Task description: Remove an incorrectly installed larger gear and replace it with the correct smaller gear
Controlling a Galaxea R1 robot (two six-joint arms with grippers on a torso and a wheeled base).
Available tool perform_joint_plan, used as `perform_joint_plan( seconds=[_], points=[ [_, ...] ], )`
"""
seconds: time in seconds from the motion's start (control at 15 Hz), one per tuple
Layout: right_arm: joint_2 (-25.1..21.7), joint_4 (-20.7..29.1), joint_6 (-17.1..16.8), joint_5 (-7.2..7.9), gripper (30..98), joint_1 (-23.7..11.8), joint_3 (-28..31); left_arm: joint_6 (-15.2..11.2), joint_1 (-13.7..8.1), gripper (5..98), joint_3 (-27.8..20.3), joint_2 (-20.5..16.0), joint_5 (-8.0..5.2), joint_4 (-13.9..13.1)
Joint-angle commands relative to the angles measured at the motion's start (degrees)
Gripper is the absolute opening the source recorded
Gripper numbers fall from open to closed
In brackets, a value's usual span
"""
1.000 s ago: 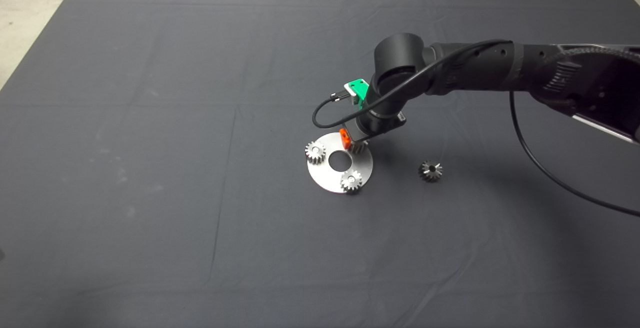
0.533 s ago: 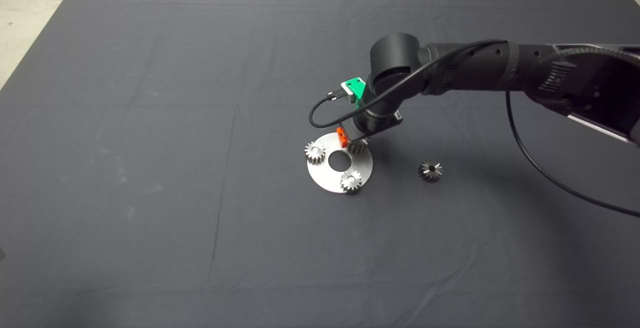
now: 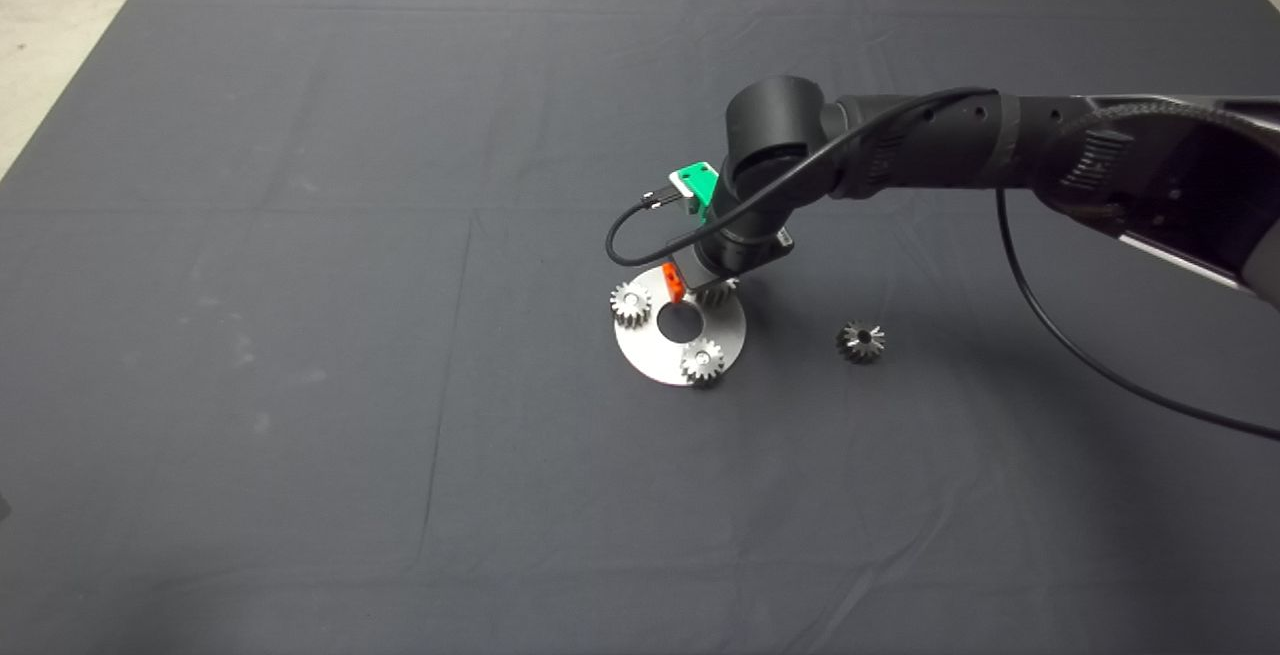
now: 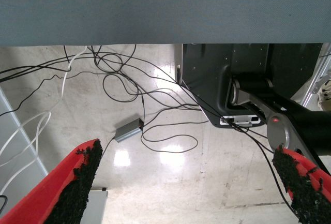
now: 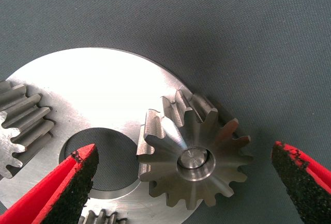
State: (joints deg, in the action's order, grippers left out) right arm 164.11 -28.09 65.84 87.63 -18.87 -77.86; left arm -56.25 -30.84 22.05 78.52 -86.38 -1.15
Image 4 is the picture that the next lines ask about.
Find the grey metal hub box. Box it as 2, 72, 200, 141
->
114, 117, 144, 144

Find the beige shoe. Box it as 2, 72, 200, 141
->
317, 79, 331, 111

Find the white metal box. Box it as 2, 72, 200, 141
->
82, 187, 109, 224

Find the thin black cable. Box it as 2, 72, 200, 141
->
0, 43, 138, 82
141, 124, 199, 154
102, 73, 141, 103
0, 70, 182, 117

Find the aluminium frame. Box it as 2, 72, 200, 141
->
301, 43, 331, 111

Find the white cable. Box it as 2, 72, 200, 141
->
0, 44, 88, 196

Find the dark grey table cloth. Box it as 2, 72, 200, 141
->
0, 0, 331, 47

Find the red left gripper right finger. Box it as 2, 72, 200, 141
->
272, 145, 331, 224

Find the grey black torso link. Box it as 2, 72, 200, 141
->
229, 71, 331, 175

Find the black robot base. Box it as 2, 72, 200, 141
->
174, 43, 323, 129

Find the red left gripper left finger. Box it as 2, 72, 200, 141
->
0, 138, 103, 224

